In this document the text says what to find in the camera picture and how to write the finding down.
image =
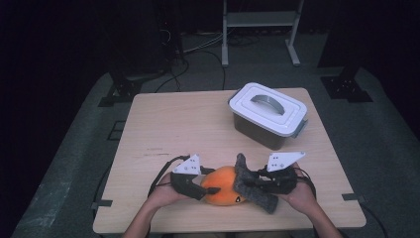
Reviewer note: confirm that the black tape tab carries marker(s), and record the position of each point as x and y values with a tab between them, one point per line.
102	203
351	197

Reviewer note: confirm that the white metal stand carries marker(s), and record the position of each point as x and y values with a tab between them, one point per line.
261	19

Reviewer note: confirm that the orange plush toy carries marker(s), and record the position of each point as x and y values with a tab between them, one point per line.
221	185

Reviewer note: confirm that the grey fuzzy sock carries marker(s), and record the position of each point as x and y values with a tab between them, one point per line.
246	191

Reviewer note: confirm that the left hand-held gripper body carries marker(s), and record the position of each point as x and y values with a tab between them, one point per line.
188	167

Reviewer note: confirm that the dark equipment stand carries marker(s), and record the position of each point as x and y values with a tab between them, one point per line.
171	33

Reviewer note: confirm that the grey lidded plastic container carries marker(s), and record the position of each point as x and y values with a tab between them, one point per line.
264	112

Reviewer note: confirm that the black stand base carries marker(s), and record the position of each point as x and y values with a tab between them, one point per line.
124	91
346	89

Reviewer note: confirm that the brown transparent storage box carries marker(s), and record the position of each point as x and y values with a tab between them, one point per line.
261	135

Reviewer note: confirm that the person's right hand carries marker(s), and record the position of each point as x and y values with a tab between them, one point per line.
303	196

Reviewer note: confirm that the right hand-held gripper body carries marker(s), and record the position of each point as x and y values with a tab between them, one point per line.
282	181

